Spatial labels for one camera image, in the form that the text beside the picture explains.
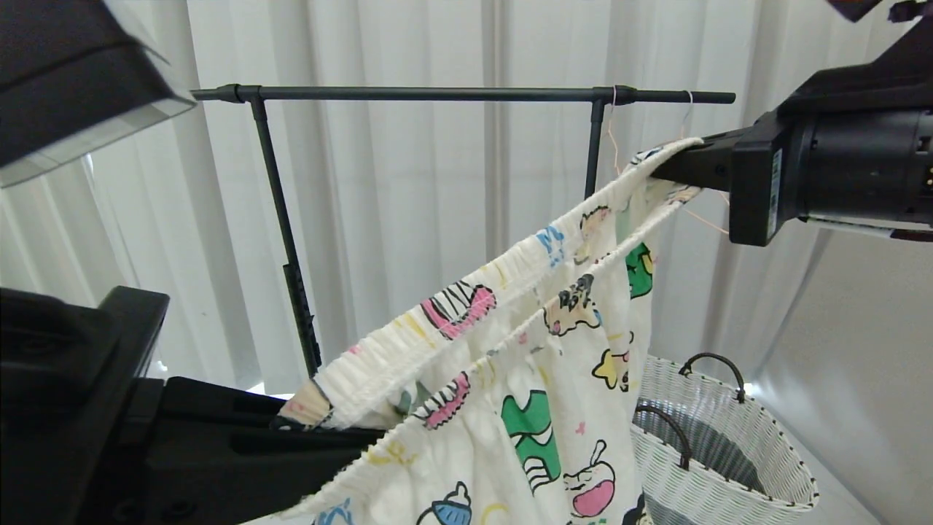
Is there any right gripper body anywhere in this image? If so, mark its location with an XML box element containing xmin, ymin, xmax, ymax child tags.
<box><xmin>729</xmin><ymin>108</ymin><xmax>933</xmax><ymax>247</ymax></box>

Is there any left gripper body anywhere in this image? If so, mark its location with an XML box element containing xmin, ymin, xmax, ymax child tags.
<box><xmin>0</xmin><ymin>286</ymin><xmax>170</xmax><ymax>525</ymax></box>

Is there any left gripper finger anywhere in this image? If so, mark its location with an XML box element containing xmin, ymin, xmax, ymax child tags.
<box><xmin>157</xmin><ymin>377</ymin><xmax>292</xmax><ymax>432</ymax></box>
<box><xmin>142</xmin><ymin>430</ymin><xmax>386</xmax><ymax>525</ymax></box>

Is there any pink clothes hanger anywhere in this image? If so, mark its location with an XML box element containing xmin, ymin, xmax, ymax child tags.
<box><xmin>678</xmin><ymin>91</ymin><xmax>730</xmax><ymax>236</ymax></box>
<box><xmin>607</xmin><ymin>86</ymin><xmax>622</xmax><ymax>176</ymax></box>

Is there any cream printed garment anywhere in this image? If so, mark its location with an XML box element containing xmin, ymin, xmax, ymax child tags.
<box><xmin>277</xmin><ymin>137</ymin><xmax>704</xmax><ymax>525</ymax></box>

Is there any white laundry basket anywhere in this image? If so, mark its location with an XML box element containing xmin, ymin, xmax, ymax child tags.
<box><xmin>631</xmin><ymin>353</ymin><xmax>821</xmax><ymax>525</ymax></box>

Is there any black clothes rack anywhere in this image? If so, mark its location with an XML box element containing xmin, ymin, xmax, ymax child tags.
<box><xmin>191</xmin><ymin>84</ymin><xmax>737</xmax><ymax>380</ymax></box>

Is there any white curtain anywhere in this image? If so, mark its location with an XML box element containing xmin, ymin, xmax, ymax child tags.
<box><xmin>0</xmin><ymin>0</ymin><xmax>933</xmax><ymax>394</ymax></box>

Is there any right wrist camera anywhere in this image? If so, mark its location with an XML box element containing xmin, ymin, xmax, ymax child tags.
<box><xmin>776</xmin><ymin>0</ymin><xmax>933</xmax><ymax>117</ymax></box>

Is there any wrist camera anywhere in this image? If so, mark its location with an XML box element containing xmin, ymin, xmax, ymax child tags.
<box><xmin>0</xmin><ymin>0</ymin><xmax>198</xmax><ymax>189</ymax></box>
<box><xmin>776</xmin><ymin>0</ymin><xmax>933</xmax><ymax>117</ymax></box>

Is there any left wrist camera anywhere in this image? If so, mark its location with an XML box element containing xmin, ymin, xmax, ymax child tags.
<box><xmin>0</xmin><ymin>0</ymin><xmax>198</xmax><ymax>189</ymax></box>

